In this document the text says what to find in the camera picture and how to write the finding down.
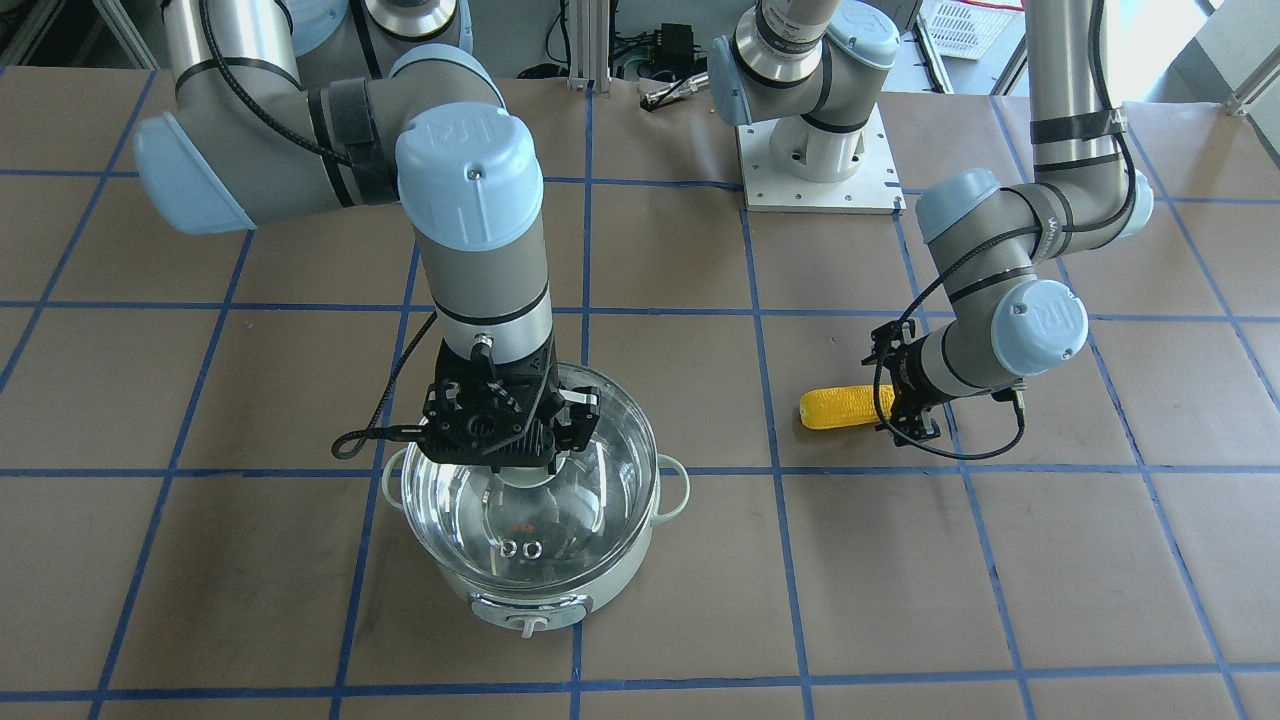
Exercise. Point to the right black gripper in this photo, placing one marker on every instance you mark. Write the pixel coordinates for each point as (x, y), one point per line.
(580, 419)

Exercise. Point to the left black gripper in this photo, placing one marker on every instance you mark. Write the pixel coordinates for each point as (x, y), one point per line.
(909, 377)

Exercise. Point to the yellow corn cob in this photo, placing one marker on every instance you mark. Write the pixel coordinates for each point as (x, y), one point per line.
(838, 407)

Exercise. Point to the glass pot lid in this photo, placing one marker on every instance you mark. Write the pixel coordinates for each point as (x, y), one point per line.
(546, 538)

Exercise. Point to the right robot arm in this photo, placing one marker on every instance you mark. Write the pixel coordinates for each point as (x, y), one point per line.
(288, 109)

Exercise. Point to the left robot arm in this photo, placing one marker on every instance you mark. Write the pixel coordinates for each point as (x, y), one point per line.
(814, 70)

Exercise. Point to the pale green electric pot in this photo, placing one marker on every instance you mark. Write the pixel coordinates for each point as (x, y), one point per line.
(529, 612)

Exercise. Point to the black power adapter background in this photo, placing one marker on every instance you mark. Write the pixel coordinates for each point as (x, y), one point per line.
(673, 44)

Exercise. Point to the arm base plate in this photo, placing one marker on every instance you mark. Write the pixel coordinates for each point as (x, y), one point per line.
(789, 166)

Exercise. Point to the aluminium frame post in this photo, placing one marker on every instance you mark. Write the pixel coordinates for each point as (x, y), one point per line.
(589, 45)

